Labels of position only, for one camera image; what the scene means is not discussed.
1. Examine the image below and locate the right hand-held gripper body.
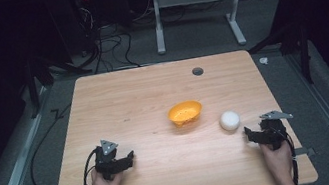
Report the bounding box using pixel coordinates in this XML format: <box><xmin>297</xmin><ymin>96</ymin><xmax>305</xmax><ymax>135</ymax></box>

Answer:
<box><xmin>256</xmin><ymin>107</ymin><xmax>299</xmax><ymax>153</ymax></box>

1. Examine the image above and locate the white round ball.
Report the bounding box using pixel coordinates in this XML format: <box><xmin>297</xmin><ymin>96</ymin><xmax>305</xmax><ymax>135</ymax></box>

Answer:
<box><xmin>218</xmin><ymin>108</ymin><xmax>244</xmax><ymax>134</ymax></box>

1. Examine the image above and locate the dark computer tower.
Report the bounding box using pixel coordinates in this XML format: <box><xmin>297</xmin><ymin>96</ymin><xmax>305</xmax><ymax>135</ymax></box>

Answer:
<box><xmin>45</xmin><ymin>0</ymin><xmax>105</xmax><ymax>62</ymax></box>

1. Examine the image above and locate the black cable on floor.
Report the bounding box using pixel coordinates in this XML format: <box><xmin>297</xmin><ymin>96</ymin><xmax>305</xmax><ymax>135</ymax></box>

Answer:
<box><xmin>19</xmin><ymin>102</ymin><xmax>87</xmax><ymax>185</ymax></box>

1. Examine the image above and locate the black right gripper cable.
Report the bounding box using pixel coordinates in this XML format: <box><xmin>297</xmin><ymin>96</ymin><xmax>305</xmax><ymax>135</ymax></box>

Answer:
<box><xmin>276</xmin><ymin>125</ymin><xmax>303</xmax><ymax>185</ymax></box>

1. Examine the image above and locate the orange plastic bowl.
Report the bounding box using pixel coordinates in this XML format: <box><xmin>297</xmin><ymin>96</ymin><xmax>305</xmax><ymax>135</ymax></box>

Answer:
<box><xmin>164</xmin><ymin>98</ymin><xmax>206</xmax><ymax>129</ymax></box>

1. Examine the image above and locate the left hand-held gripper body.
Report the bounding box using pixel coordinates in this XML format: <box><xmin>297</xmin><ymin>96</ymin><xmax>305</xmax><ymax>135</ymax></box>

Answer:
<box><xmin>90</xmin><ymin>136</ymin><xmax>125</xmax><ymax>183</ymax></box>

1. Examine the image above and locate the black tripod stand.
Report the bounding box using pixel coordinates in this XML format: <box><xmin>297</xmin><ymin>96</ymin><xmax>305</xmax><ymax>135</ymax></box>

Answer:
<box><xmin>20</xmin><ymin>46</ymin><xmax>100</xmax><ymax>120</ymax></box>
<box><xmin>245</xmin><ymin>23</ymin><xmax>318</xmax><ymax>94</ymax></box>

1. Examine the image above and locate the grey table cable grommet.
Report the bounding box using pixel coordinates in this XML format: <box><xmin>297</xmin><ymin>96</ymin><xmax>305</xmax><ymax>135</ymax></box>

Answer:
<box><xmin>191</xmin><ymin>66</ymin><xmax>205</xmax><ymax>78</ymax></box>

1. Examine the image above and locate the person's right hand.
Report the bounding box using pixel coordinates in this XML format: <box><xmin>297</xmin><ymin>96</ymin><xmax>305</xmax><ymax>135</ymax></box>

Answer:
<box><xmin>257</xmin><ymin>137</ymin><xmax>298</xmax><ymax>185</ymax></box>

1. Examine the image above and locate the grey tape tab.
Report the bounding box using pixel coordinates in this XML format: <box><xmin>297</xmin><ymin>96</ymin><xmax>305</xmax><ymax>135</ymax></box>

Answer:
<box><xmin>293</xmin><ymin>144</ymin><xmax>317</xmax><ymax>160</ymax></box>

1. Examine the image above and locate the bundle of black cables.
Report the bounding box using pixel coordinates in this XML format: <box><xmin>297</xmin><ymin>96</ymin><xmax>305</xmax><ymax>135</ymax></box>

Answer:
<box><xmin>72</xmin><ymin>0</ymin><xmax>142</xmax><ymax>78</ymax></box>

